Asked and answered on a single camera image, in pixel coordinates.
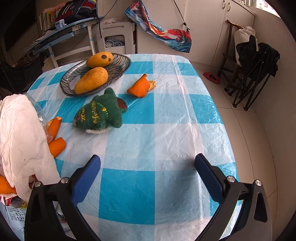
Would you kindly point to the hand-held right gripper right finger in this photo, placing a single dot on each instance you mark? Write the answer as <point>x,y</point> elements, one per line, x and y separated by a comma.
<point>208,178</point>

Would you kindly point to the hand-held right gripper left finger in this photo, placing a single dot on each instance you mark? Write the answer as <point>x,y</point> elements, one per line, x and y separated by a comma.
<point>86,180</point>

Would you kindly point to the orange peel piece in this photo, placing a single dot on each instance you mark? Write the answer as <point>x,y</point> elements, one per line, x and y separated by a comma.
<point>55,126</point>
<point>57,146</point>
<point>5,186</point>
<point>140,88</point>

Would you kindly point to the green plush toy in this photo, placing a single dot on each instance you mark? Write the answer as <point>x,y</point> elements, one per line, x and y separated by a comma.
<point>99,111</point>

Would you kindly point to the white plastic bag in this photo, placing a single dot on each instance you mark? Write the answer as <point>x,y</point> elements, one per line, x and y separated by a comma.
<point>20,139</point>

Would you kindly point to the clear plastic wrapper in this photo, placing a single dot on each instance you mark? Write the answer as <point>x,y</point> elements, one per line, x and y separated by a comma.
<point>40,115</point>

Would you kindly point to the blue white checked tablecloth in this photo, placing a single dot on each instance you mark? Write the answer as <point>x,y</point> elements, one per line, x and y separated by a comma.
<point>148,143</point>

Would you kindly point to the red slipper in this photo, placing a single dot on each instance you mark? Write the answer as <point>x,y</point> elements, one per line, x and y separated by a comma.
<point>211,76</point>

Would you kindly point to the dark glass fruit plate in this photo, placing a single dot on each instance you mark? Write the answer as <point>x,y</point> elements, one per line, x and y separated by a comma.
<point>115,67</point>

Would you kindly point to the yellow mango with dark spot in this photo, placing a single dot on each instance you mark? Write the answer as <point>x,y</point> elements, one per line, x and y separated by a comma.
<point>99,59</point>

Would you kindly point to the dark wooden chair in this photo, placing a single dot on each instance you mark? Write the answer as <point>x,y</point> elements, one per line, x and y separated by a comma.
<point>225,58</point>

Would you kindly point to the folded black camping chair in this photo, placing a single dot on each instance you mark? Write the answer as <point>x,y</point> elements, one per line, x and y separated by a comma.
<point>261,58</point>

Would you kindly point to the white cabinet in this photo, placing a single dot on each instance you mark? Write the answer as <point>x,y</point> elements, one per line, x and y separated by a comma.
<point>208,34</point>

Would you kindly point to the colourful printed sling bag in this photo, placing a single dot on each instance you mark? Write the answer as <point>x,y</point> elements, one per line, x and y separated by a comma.
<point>175,37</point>

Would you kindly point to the white stuffed bag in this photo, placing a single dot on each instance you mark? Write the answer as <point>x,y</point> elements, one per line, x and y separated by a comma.
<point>242,37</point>

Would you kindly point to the blue white study desk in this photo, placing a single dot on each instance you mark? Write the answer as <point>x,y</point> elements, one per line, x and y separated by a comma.
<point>69,31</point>

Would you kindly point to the white plastic stool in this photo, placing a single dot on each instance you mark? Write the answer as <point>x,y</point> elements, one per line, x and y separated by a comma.
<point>118,29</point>

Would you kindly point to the small light blue device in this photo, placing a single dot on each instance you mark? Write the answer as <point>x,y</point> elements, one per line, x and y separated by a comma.
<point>61,24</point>

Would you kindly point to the row of books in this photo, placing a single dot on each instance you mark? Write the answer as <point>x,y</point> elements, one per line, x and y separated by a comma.
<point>47,18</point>

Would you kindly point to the dark striped backpack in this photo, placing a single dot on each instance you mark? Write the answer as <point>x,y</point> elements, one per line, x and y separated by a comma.
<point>74,10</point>

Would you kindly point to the window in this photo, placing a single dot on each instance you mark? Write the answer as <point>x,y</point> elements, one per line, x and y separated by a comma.
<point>259,5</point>

